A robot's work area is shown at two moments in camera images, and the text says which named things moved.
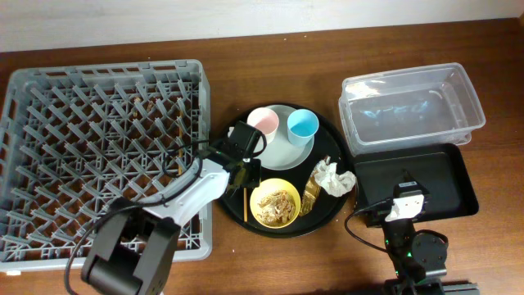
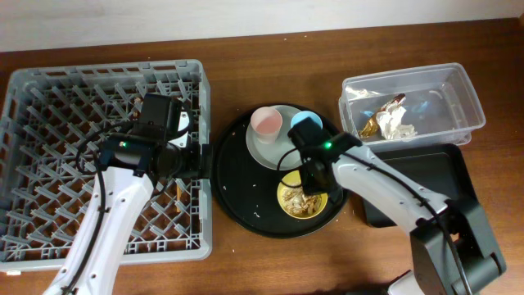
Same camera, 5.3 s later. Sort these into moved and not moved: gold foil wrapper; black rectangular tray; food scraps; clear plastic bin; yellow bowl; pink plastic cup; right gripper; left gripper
Moved: food scraps; gold foil wrapper; right gripper; yellow bowl; left gripper
Not moved: pink plastic cup; clear plastic bin; black rectangular tray
